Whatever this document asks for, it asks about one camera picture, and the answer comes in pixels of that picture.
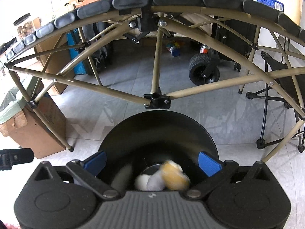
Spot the black round trash bin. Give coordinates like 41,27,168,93
97,110,219,193

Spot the black folding camp chair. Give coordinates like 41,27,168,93
245,50,305,153

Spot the cardboard box with liner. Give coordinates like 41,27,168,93
1,86,66,159

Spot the white round sponge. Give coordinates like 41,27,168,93
134,174,151,191

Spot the folding slatted camping table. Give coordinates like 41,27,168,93
0,0,305,162

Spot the clear jar with snacks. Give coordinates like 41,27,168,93
13,13,36,41

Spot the yellow hamster plush toy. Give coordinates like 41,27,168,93
146,160,190,191

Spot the black cart wheel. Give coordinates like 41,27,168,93
189,53,220,86

